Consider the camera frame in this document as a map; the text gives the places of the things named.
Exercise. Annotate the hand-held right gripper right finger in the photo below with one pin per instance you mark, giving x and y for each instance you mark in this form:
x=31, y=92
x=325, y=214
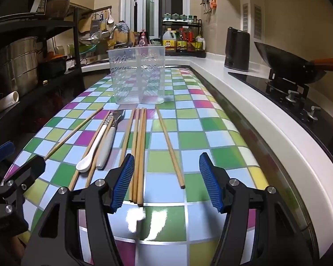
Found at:
x=211, y=183

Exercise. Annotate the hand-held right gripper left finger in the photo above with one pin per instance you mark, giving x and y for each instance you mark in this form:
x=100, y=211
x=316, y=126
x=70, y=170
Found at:
x=122, y=183

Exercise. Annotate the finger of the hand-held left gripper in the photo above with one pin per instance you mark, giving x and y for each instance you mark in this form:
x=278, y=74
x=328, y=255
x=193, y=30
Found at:
x=30, y=169
x=1, y=151

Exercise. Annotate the clear plastic utensil holder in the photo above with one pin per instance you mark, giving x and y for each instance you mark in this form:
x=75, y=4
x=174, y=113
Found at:
x=122, y=83

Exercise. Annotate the steel stockpot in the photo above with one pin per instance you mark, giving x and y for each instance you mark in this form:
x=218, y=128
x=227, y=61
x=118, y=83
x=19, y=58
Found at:
x=16, y=66

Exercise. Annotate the black pot with orange lid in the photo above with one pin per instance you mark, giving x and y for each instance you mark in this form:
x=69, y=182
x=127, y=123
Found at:
x=52, y=66

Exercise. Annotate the black gas stove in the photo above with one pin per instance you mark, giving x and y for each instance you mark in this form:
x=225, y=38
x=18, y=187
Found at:
x=255, y=80

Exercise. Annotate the white cup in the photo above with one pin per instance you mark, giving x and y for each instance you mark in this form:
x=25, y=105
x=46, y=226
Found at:
x=60, y=50

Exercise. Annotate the black metal shelf rack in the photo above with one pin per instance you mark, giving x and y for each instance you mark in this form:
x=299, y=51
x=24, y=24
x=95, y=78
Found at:
x=77, y=47

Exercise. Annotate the green plastic basin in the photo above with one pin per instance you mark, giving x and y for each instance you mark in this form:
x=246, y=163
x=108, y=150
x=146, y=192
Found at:
x=87, y=51

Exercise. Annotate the black electric kettle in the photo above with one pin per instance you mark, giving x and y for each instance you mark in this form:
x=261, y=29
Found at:
x=237, y=52

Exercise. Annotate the small yellow oil bottle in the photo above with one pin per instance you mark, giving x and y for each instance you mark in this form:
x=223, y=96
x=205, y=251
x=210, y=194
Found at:
x=200, y=44

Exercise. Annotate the round wooden cutting board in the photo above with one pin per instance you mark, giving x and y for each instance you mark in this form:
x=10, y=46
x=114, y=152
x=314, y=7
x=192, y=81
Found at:
x=127, y=40

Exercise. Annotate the red sauce bottle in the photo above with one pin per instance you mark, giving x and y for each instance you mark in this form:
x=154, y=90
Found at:
x=191, y=41

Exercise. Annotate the dark soy sauce bottle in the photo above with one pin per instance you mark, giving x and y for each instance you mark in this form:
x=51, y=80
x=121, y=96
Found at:
x=181, y=43

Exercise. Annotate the red dish soap pouch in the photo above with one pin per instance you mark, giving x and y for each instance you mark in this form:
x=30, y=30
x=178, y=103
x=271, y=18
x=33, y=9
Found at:
x=143, y=40

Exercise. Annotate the yellow cooking oil bottle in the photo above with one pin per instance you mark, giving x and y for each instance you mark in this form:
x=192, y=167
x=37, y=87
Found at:
x=168, y=44

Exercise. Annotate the chrome sink faucet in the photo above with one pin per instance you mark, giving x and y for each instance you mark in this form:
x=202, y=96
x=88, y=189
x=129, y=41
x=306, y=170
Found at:
x=113, y=32

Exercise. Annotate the brown bowl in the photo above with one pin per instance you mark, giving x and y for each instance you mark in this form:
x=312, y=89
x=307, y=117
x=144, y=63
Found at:
x=58, y=8

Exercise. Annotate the blue patterned cloth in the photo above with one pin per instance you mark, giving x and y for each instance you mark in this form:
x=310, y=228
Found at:
x=125, y=26

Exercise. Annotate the metal grater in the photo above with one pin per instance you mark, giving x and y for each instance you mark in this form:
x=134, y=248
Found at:
x=95, y=25

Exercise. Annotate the black spice rack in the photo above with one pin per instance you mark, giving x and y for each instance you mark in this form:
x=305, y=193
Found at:
x=200, y=25

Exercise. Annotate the yellow hanging utensil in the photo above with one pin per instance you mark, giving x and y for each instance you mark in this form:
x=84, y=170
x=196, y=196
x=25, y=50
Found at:
x=103, y=25

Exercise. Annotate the white hanging ladle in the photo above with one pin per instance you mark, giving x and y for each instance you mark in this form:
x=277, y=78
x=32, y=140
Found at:
x=110, y=19

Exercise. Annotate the row of spice jars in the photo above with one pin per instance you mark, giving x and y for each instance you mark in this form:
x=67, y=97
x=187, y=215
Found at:
x=180, y=18

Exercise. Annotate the white-framed window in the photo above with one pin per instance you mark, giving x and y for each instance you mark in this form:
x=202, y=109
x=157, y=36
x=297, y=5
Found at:
x=152, y=5

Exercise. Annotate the white louvred wall cover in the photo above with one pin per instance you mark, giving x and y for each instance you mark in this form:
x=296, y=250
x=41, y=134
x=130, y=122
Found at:
x=257, y=20
x=245, y=16

